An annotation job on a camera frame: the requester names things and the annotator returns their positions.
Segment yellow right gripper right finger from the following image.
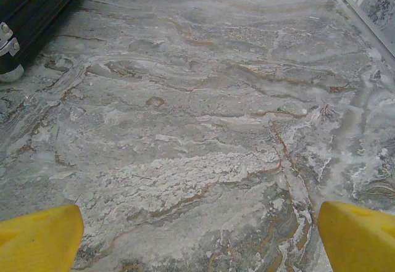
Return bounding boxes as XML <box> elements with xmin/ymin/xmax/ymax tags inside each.
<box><xmin>317</xmin><ymin>200</ymin><xmax>395</xmax><ymax>272</ymax></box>

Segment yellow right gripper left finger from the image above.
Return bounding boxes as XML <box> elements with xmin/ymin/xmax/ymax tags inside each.
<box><xmin>0</xmin><ymin>204</ymin><xmax>85</xmax><ymax>272</ymax></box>

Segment black hard case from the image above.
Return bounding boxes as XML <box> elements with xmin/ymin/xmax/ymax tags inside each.
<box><xmin>0</xmin><ymin>0</ymin><xmax>98</xmax><ymax>83</ymax></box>

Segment aluminium side frame rail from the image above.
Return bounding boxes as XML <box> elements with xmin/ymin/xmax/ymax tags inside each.
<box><xmin>335</xmin><ymin>0</ymin><xmax>395</xmax><ymax>43</ymax></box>

